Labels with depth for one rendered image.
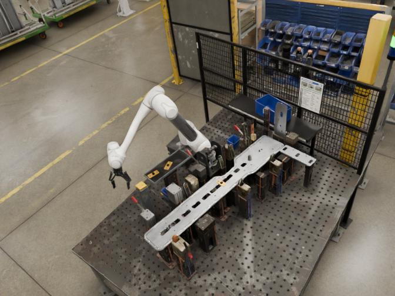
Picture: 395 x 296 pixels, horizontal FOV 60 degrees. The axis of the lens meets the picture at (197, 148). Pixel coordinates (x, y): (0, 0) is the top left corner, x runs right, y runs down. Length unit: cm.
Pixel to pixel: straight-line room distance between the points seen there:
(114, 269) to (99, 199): 160
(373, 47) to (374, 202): 187
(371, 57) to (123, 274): 232
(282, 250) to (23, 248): 272
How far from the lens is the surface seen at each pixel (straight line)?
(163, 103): 254
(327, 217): 286
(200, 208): 249
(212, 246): 261
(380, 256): 362
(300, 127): 309
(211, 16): 484
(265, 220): 278
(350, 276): 344
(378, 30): 260
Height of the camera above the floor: 295
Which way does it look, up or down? 41 degrees down
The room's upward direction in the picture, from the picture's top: 9 degrees counter-clockwise
